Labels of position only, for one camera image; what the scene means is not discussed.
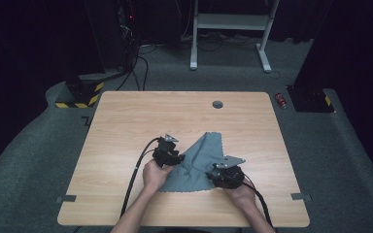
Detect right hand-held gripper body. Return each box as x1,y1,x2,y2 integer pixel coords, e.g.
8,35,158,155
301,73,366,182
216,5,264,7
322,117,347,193
211,154,247,190

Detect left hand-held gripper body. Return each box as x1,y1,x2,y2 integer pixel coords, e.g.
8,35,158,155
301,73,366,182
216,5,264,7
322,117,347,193
152,133,180,169

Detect grey cloth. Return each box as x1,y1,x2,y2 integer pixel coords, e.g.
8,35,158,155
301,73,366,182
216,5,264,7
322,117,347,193
157,131,225,194

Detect person's right hand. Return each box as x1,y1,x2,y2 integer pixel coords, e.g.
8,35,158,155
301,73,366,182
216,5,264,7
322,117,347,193
222,181,256,214

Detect person's left hand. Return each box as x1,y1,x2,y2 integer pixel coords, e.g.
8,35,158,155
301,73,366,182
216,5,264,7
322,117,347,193
142,158,176,193

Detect grey tape strip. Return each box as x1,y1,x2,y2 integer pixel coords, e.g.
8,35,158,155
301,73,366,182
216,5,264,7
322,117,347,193
54,194,78,205
289,192,313,203

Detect red can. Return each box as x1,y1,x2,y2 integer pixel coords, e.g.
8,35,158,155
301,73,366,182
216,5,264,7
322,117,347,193
274,92,288,111

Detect black yellow striped stand base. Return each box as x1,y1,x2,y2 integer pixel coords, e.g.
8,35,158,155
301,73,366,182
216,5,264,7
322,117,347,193
54,74,107,110

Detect dark equipment rack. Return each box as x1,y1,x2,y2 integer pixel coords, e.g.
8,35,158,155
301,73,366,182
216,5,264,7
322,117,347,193
116,0,141,69

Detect white metal stand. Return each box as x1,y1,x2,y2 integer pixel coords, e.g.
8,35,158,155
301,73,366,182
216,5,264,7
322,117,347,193
188,0,282,74

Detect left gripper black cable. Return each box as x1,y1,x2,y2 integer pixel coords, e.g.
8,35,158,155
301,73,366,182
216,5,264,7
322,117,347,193
119,136,163,218

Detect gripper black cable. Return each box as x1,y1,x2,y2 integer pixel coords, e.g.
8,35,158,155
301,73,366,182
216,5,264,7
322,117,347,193
119,136,163,218
242,174,275,229

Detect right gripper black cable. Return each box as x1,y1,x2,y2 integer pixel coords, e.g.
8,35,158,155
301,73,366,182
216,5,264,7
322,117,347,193
242,174,275,229

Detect black floor cables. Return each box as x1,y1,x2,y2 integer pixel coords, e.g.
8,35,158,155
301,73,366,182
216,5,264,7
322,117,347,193
116,43,158,92

